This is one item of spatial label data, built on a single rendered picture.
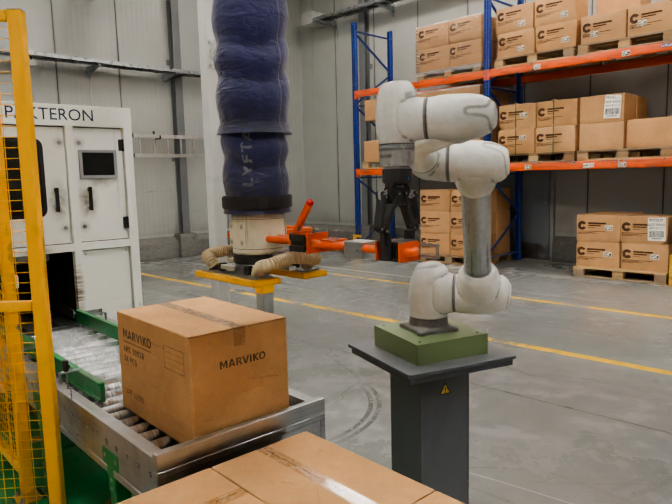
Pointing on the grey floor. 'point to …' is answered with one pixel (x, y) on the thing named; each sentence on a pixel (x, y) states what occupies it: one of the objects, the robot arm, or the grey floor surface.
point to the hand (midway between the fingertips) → (397, 248)
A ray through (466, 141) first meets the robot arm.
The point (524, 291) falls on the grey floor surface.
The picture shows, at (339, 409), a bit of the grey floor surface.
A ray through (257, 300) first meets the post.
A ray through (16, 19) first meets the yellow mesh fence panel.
